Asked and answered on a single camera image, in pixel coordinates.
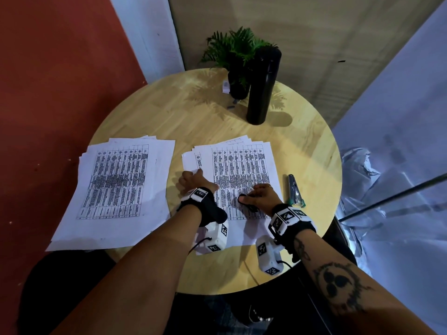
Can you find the person's right forearm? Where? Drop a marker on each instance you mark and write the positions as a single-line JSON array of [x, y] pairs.
[[342, 282]]

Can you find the person's left forearm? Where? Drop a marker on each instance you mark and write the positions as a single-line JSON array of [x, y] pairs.
[[139, 275]]

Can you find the stack of printed table papers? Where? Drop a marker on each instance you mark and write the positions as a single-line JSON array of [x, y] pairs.
[[241, 163], [115, 184]]

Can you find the black metal rod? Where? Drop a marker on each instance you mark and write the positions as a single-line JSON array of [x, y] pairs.
[[394, 197]]

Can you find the silver and green stapler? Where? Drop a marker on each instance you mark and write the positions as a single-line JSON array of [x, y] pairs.
[[295, 191]]

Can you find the green potted fern plant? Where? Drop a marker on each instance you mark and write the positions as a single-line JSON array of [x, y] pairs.
[[237, 54]]

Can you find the black thermos bottle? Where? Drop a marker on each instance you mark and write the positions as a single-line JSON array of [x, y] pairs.
[[262, 85]]

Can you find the person's right thumb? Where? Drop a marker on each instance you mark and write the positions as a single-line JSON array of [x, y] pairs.
[[244, 196]]

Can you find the crumpled clear plastic sheet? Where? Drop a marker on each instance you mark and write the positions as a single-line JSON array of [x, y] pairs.
[[370, 205]]

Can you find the person's right hand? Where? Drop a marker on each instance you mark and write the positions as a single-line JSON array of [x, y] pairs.
[[264, 198]]

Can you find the white paper tag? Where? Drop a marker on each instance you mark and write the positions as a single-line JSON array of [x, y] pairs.
[[226, 86]]

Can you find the person's left thumb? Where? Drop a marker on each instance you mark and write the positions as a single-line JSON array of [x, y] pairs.
[[211, 187]]

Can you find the black binder clip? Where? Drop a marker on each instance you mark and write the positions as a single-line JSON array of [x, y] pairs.
[[248, 206]]

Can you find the person's left hand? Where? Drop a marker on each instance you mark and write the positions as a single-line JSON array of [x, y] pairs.
[[193, 182]]

